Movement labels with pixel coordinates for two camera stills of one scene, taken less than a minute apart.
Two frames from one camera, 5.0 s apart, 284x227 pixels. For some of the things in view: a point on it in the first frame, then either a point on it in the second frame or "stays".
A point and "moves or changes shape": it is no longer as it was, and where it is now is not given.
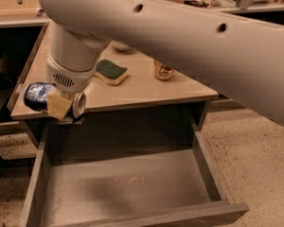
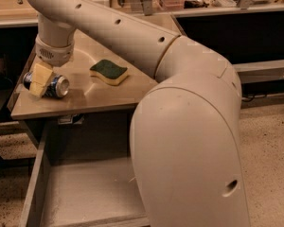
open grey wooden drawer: x=124 y=170 stays
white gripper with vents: x=69 y=78 → x=54 y=54
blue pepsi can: x=36 y=96 moves or changes shape
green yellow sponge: x=110 y=72 stays
